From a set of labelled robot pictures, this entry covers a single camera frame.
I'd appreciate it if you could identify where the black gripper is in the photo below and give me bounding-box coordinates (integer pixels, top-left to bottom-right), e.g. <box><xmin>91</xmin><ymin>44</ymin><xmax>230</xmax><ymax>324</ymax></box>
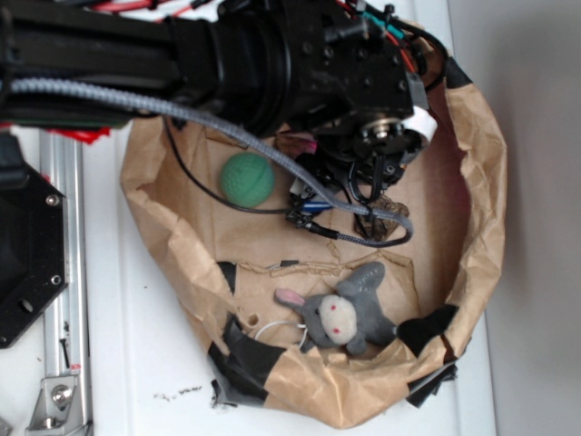
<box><xmin>271</xmin><ymin>1</ymin><xmax>428</xmax><ymax>191</ymax></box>

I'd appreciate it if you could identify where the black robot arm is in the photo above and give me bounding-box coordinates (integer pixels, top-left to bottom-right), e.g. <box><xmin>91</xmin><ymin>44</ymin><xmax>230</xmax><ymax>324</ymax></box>
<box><xmin>1</xmin><ymin>1</ymin><xmax>437</xmax><ymax>184</ymax></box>

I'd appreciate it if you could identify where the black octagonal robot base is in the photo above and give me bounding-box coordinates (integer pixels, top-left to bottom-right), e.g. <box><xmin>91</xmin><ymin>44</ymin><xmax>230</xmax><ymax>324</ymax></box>
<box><xmin>1</xmin><ymin>133</ymin><xmax>66</xmax><ymax>350</ymax></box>

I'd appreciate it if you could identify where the dark brown rock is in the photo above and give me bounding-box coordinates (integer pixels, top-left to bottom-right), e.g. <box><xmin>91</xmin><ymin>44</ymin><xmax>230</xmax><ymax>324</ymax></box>
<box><xmin>353</xmin><ymin>195</ymin><xmax>411</xmax><ymax>242</ymax></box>

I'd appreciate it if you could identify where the green dimpled ball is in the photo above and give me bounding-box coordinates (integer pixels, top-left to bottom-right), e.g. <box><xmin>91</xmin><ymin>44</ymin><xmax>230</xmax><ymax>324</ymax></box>
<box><xmin>220</xmin><ymin>153</ymin><xmax>275</xmax><ymax>208</ymax></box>

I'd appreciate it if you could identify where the brown crumpled paper bag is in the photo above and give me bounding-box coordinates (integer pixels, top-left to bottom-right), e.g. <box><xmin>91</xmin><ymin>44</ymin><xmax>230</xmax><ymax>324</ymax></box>
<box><xmin>121</xmin><ymin>60</ymin><xmax>507</xmax><ymax>429</ymax></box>

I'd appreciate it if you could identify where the grey plush bunny toy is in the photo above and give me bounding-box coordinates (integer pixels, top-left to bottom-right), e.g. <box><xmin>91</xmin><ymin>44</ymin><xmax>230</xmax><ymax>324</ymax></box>
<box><xmin>274</xmin><ymin>262</ymin><xmax>397</xmax><ymax>355</ymax></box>

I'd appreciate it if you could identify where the thin black cable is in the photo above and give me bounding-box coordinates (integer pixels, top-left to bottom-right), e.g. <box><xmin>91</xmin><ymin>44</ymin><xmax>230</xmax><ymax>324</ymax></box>
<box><xmin>162</xmin><ymin>115</ymin><xmax>300</xmax><ymax>214</ymax></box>

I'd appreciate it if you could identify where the aluminium extrusion rail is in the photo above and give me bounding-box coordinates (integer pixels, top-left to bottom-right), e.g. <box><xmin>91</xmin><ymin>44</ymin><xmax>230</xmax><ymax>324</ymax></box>
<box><xmin>25</xmin><ymin>132</ymin><xmax>94</xmax><ymax>435</ymax></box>

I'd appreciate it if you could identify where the grey braided cable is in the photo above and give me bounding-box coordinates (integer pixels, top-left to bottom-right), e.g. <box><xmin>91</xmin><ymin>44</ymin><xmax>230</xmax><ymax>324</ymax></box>
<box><xmin>8</xmin><ymin>77</ymin><xmax>414</xmax><ymax>249</ymax></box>

